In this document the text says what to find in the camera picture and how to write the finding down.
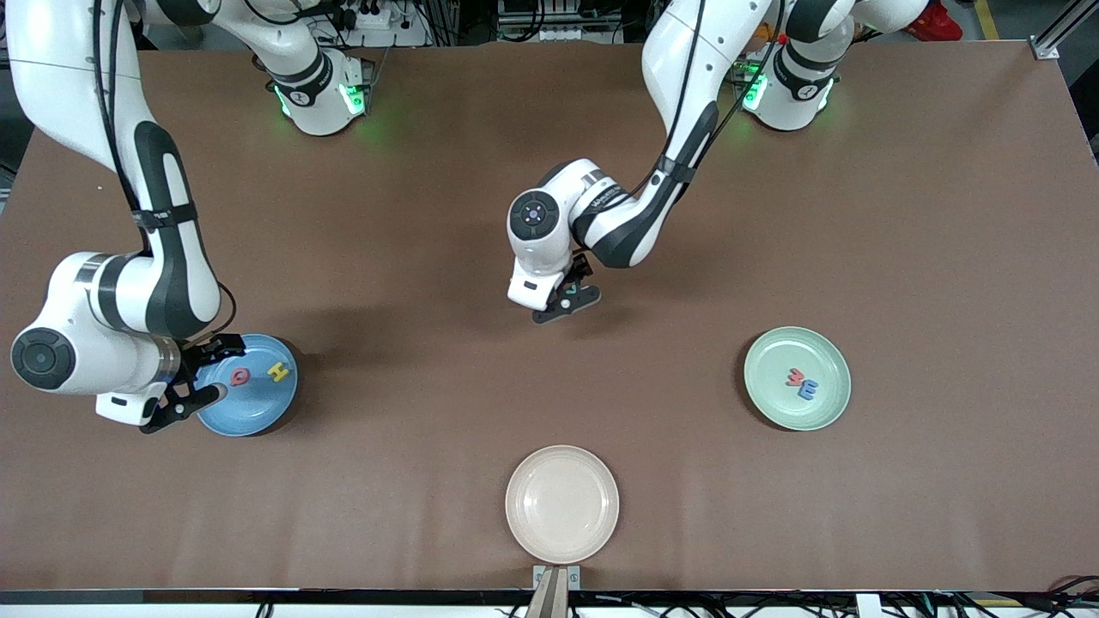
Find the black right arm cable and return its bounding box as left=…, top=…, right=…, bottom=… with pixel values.
left=90, top=0, right=238, bottom=340

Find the aluminium profile beam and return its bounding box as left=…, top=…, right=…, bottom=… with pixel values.
left=525, top=570, right=571, bottom=618

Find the grey metal bracket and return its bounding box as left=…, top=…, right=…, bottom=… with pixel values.
left=532, top=564, right=582, bottom=593

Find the blue round plate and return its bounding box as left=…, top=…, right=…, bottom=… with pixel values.
left=196, top=334, right=300, bottom=438

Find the green round plate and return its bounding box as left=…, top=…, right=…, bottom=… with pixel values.
left=744, top=326, right=853, bottom=432

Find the aluminium frame post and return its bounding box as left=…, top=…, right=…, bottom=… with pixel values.
left=1030, top=0, right=1099, bottom=61

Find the red bag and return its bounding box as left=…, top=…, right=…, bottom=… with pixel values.
left=908, top=3, right=964, bottom=44

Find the white power strip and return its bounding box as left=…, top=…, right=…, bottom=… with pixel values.
left=534, top=22, right=597, bottom=44
left=342, top=4, right=432, bottom=49

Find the beige round plate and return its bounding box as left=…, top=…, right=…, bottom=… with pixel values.
left=505, top=445, right=620, bottom=566

